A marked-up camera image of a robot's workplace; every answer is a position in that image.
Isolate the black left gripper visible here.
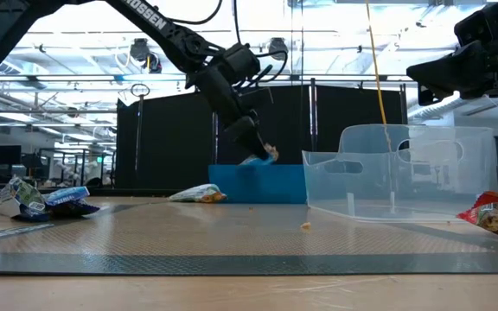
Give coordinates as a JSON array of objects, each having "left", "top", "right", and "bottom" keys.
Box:
[{"left": 195, "top": 42, "right": 272, "bottom": 161}]

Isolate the blue granola bar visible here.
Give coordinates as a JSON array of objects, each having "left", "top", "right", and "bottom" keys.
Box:
[
  {"left": 238, "top": 143, "right": 280, "bottom": 168},
  {"left": 168, "top": 183, "right": 228, "bottom": 204},
  {"left": 43, "top": 185, "right": 102, "bottom": 218}
]

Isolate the teal plastic bin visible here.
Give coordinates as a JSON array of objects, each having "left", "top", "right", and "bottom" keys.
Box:
[{"left": 207, "top": 163, "right": 309, "bottom": 205}]

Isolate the black partition screen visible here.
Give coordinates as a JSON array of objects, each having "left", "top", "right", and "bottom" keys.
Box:
[{"left": 116, "top": 83, "right": 408, "bottom": 191}]

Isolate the black ceiling fixture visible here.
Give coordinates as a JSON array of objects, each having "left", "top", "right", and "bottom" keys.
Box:
[
  {"left": 128, "top": 37, "right": 163, "bottom": 74},
  {"left": 266, "top": 37, "right": 290, "bottom": 62}
]

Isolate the clear plastic bin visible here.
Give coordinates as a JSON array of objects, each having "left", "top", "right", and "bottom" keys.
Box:
[{"left": 302, "top": 124, "right": 496, "bottom": 224}]

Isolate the dark computer monitor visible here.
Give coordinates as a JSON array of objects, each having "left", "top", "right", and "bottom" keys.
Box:
[{"left": 0, "top": 144, "right": 22, "bottom": 166}]

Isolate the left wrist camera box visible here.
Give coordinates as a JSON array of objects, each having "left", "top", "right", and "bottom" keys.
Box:
[{"left": 244, "top": 85, "right": 275, "bottom": 111}]

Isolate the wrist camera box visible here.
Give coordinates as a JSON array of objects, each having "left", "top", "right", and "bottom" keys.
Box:
[
  {"left": 244, "top": 85, "right": 275, "bottom": 111},
  {"left": 454, "top": 8, "right": 498, "bottom": 48}
]

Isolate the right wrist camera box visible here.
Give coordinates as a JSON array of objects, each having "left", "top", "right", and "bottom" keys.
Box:
[{"left": 454, "top": 8, "right": 498, "bottom": 48}]

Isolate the yellow hanging cable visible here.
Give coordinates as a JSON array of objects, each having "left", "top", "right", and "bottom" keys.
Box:
[{"left": 364, "top": 0, "right": 393, "bottom": 153}]

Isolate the ring on pole stand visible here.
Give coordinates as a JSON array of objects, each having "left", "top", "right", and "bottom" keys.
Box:
[{"left": 130, "top": 82, "right": 151, "bottom": 174}]

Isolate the black aluminium table frame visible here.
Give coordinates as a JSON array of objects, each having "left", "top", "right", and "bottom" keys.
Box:
[{"left": 0, "top": 187, "right": 498, "bottom": 209}]

